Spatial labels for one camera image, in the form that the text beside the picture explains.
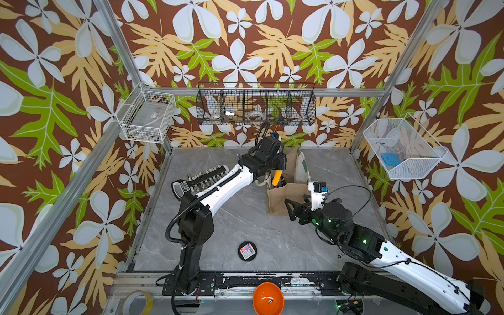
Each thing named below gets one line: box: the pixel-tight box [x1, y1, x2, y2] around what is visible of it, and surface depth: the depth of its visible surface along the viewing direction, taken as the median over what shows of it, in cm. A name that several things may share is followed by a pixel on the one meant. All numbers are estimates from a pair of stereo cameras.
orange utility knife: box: [272, 169, 284, 187], surface depth 82 cm
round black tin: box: [238, 240, 258, 262], surface depth 82 cm
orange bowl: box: [252, 282, 285, 315], surface depth 70 cm
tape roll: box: [121, 290, 154, 315], surface depth 70 cm
